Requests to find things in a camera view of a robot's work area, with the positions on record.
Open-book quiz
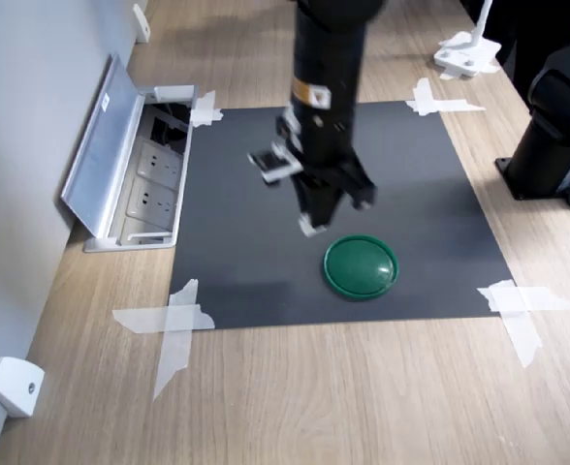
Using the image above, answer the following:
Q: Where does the round green lid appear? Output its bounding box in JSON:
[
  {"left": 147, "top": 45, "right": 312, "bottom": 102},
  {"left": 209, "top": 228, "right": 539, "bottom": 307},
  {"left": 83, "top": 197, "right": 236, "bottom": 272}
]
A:
[{"left": 322, "top": 234, "right": 400, "bottom": 302}]

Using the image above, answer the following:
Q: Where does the dark grey mat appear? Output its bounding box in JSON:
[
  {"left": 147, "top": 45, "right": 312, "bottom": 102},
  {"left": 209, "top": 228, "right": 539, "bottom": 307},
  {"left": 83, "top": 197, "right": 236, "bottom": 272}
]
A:
[{"left": 169, "top": 100, "right": 515, "bottom": 331}]

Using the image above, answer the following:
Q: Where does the white tape strip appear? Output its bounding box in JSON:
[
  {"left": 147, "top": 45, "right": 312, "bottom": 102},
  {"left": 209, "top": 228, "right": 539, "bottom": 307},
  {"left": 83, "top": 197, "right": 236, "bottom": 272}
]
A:
[
  {"left": 412, "top": 77, "right": 435, "bottom": 118},
  {"left": 152, "top": 278, "right": 201, "bottom": 401},
  {"left": 405, "top": 98, "right": 488, "bottom": 114},
  {"left": 189, "top": 89, "right": 225, "bottom": 129},
  {"left": 476, "top": 285, "right": 570, "bottom": 313},
  {"left": 487, "top": 280, "right": 544, "bottom": 370},
  {"left": 111, "top": 303, "right": 216, "bottom": 336}
]

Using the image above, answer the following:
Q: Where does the white power socket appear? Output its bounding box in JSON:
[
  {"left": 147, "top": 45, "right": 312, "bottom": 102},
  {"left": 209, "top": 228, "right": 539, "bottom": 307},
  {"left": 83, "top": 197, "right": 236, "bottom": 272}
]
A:
[
  {"left": 126, "top": 175, "right": 178, "bottom": 223},
  {"left": 136, "top": 139, "right": 183, "bottom": 184}
]

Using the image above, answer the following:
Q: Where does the grey partition panel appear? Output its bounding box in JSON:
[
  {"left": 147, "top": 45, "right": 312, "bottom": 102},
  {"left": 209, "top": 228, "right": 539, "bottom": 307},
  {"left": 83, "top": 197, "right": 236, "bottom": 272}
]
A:
[{"left": 0, "top": 0, "right": 148, "bottom": 465}]

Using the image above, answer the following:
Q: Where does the white stand bracket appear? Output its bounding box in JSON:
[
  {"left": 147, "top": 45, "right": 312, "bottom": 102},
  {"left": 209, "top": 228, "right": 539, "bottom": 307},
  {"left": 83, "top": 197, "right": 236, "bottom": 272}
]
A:
[{"left": 433, "top": 0, "right": 503, "bottom": 81}]

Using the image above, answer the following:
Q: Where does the silver cable duct box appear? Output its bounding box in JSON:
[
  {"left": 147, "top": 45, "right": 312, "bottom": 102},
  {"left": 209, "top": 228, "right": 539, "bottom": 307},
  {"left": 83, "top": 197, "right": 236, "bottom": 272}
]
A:
[{"left": 60, "top": 52, "right": 200, "bottom": 254}]

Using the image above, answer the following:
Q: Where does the white partition bracket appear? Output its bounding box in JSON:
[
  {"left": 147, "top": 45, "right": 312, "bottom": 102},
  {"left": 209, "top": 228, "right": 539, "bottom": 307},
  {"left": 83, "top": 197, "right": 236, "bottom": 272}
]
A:
[{"left": 132, "top": 3, "right": 151, "bottom": 46}]

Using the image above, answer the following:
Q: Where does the white corner bracket with screw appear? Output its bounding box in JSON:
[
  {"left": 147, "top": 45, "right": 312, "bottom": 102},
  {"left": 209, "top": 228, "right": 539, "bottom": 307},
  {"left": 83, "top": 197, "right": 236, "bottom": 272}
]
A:
[{"left": 0, "top": 356, "right": 46, "bottom": 419}]

